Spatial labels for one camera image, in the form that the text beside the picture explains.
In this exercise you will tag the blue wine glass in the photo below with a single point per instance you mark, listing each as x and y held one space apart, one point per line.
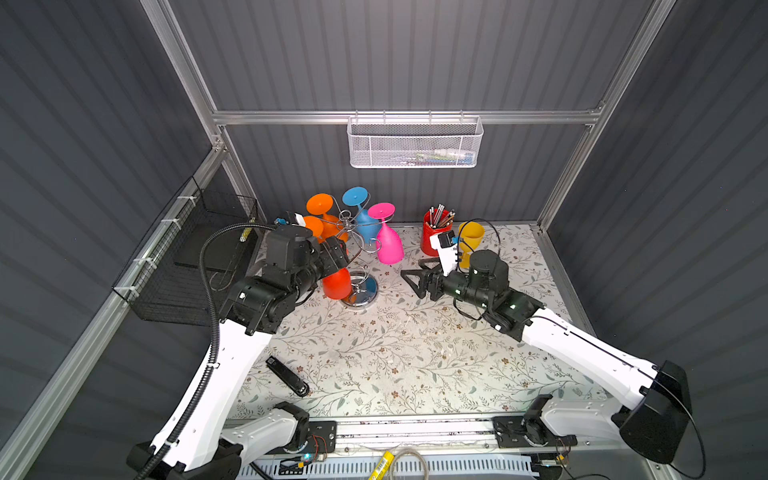
365 225

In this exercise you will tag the front orange wine glass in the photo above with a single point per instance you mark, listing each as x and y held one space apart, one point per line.
315 225

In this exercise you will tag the black wire side basket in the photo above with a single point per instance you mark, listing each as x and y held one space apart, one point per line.
162 283

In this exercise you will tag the pencils in red cup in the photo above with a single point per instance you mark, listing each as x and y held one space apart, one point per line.
439 216

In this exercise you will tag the back orange wine glass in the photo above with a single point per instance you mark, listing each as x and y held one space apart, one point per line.
319 206

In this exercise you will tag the yellow wine glass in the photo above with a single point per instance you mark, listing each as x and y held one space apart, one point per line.
471 234

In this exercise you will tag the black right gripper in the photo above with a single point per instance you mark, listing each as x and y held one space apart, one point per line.
425 275

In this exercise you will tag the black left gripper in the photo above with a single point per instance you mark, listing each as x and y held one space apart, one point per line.
336 251

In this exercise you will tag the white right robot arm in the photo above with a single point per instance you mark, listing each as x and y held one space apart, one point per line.
649 407

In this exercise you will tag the pink wine glass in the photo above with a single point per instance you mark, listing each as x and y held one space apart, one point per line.
390 250

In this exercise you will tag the white wire wall basket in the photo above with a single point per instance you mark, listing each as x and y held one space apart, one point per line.
414 142

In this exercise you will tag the orange wine glass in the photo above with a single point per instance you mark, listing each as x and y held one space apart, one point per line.
315 225
319 206

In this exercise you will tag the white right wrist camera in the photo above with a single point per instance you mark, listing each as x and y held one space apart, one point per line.
447 246

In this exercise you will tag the red wine glass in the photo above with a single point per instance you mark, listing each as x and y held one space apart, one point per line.
337 286

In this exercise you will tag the yellow marker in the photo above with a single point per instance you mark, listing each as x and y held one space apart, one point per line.
382 466

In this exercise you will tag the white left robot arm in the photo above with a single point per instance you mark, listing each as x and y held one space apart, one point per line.
195 442

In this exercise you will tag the black stapler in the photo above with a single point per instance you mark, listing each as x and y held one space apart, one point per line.
297 385

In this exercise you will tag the chrome wine glass rack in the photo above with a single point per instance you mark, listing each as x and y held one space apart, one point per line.
365 287

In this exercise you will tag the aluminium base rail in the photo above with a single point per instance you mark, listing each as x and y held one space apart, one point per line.
420 432

